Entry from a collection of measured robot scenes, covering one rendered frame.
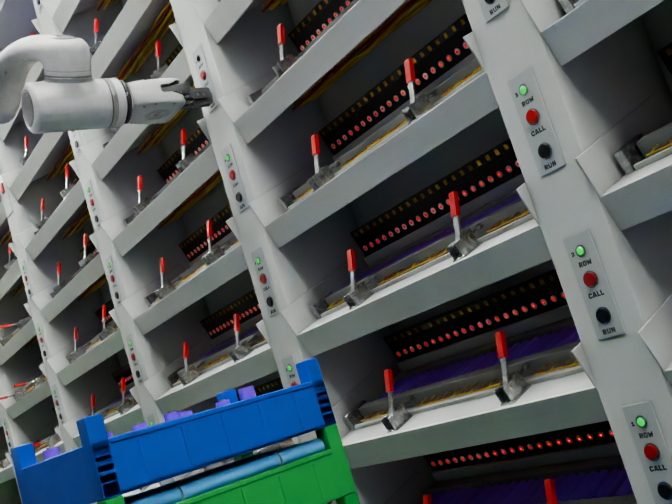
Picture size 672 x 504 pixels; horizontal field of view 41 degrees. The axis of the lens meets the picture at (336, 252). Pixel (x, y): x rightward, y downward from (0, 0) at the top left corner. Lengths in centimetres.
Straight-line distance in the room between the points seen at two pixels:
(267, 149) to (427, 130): 50
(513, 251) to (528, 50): 24
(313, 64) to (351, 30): 11
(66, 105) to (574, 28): 85
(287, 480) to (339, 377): 60
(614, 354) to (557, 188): 20
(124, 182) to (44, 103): 80
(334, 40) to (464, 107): 29
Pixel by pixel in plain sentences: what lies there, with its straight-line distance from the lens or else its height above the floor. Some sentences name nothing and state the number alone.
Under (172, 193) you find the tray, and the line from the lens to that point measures 192.
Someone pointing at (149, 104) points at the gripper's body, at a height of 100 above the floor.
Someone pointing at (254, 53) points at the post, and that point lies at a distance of 174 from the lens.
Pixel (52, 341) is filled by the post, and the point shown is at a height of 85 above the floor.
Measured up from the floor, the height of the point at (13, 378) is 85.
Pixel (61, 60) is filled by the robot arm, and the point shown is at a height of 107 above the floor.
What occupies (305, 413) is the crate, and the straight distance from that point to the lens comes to 105.
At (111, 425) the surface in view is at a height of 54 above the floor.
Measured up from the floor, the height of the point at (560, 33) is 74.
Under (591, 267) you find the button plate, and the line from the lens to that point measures 106.
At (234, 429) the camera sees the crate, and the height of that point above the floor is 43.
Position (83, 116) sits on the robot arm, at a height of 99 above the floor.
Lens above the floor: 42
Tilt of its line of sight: 9 degrees up
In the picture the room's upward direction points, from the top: 17 degrees counter-clockwise
